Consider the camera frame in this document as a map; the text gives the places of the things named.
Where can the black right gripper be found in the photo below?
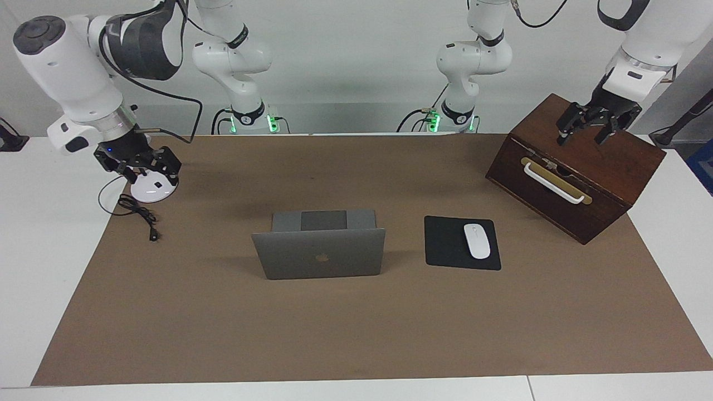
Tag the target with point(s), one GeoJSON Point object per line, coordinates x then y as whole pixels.
{"type": "Point", "coordinates": [122, 156]}

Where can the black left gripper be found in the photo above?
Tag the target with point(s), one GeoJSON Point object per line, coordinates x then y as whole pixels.
{"type": "Point", "coordinates": [604, 106]}

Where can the grey aluminium laptop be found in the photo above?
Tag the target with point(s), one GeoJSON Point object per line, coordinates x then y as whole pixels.
{"type": "Point", "coordinates": [317, 256]}

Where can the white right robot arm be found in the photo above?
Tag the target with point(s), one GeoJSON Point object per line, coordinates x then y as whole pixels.
{"type": "Point", "coordinates": [67, 67]}

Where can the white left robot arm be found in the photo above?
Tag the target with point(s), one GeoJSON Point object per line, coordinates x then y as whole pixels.
{"type": "Point", "coordinates": [473, 55]}

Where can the white desk lamp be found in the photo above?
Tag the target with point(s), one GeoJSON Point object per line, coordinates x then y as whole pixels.
{"type": "Point", "coordinates": [150, 193]}

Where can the dark brown wooden box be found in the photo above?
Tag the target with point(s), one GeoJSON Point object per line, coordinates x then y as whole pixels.
{"type": "Point", "coordinates": [601, 167]}

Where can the black stand leg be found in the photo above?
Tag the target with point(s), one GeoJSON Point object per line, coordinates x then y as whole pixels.
{"type": "Point", "coordinates": [682, 123]}

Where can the blue crate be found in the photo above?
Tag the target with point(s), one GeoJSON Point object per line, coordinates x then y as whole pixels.
{"type": "Point", "coordinates": [703, 167]}

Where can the black clamp foot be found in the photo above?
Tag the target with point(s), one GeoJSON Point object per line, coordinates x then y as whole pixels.
{"type": "Point", "coordinates": [11, 142]}

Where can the white computer mouse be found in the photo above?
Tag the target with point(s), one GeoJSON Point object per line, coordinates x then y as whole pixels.
{"type": "Point", "coordinates": [477, 241]}

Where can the black mouse pad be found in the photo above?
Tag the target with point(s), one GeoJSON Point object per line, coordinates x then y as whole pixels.
{"type": "Point", "coordinates": [445, 245]}

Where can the brown table mat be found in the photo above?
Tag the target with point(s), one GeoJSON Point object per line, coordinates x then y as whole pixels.
{"type": "Point", "coordinates": [356, 328]}

